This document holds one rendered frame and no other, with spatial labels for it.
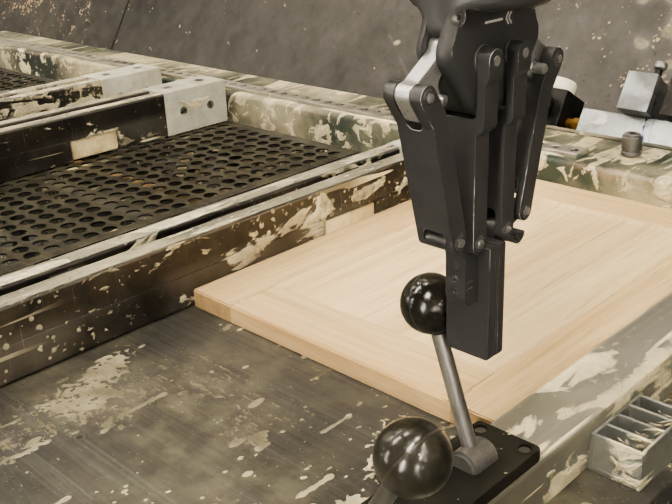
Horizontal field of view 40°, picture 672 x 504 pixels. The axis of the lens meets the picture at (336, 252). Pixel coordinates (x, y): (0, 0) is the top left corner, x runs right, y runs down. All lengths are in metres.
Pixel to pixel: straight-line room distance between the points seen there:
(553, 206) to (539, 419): 0.49
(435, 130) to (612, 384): 0.31
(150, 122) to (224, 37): 1.63
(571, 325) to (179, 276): 0.37
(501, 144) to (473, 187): 0.03
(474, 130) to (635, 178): 0.66
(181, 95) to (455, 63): 1.10
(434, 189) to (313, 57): 2.34
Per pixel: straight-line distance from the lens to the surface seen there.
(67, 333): 0.85
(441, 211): 0.48
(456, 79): 0.47
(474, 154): 0.49
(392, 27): 2.65
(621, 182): 1.14
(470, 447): 0.59
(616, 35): 2.28
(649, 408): 0.72
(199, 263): 0.91
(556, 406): 0.68
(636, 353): 0.75
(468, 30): 0.47
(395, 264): 0.95
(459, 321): 0.54
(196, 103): 1.55
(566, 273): 0.94
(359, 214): 1.06
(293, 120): 1.48
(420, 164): 0.47
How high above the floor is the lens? 1.91
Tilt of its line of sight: 49 degrees down
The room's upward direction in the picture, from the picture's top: 72 degrees counter-clockwise
